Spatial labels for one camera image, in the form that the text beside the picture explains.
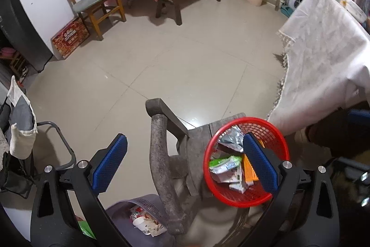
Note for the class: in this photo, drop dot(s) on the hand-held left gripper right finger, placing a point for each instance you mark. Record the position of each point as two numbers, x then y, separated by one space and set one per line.
260 166

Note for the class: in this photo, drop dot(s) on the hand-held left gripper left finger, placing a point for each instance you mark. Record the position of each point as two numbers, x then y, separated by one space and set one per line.
111 161

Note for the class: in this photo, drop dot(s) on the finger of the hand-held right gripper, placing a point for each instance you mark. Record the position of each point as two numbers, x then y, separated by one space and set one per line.
360 117

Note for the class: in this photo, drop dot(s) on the orange wrapper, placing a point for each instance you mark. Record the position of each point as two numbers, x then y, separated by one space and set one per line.
248 170

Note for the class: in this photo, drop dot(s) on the white printed wrapper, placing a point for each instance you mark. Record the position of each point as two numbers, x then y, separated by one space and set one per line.
238 184

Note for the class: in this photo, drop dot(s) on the red plastic mesh basket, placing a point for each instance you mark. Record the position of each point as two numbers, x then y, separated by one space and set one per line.
274 134

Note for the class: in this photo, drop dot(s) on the green white wrapper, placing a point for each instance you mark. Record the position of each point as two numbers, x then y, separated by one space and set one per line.
224 164

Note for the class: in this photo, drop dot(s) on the silver foil wrapper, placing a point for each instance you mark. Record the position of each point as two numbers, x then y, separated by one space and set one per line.
232 138

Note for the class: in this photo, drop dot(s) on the weathered grey wooden chair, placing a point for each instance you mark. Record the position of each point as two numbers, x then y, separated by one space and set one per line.
162 154

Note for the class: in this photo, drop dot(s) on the grey plastic mesh basket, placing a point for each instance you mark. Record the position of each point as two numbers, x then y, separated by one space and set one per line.
150 203

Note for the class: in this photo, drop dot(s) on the white paper cup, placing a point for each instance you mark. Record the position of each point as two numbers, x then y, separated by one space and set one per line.
138 222

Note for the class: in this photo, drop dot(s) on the green plastic basket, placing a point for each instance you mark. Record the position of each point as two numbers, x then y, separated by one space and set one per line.
86 228

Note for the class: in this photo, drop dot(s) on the white tablecloth table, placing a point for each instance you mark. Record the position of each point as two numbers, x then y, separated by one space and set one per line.
320 56

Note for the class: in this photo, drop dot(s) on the grey white cloth bag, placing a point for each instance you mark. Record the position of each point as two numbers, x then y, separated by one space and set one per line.
20 125

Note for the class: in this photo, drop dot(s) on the red patterned flat carton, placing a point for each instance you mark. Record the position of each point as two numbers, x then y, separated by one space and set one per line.
70 38

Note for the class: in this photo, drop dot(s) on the metal frame chair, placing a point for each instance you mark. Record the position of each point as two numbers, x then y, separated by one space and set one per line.
57 134

